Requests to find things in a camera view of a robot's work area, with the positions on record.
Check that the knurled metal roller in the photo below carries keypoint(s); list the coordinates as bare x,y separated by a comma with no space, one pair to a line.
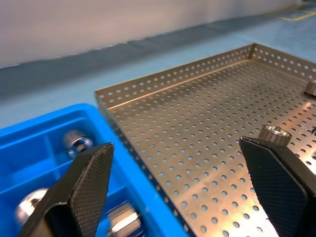
275,133
77,142
28,206
311,90
123,219

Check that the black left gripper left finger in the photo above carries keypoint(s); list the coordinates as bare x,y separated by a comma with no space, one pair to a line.
84,187

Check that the blue plastic divided tray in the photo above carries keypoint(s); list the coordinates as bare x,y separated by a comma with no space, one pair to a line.
27,158

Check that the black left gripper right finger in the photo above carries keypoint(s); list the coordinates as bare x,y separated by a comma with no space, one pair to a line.
279,182

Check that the perforated steel tray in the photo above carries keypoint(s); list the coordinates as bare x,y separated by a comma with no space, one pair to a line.
197,128

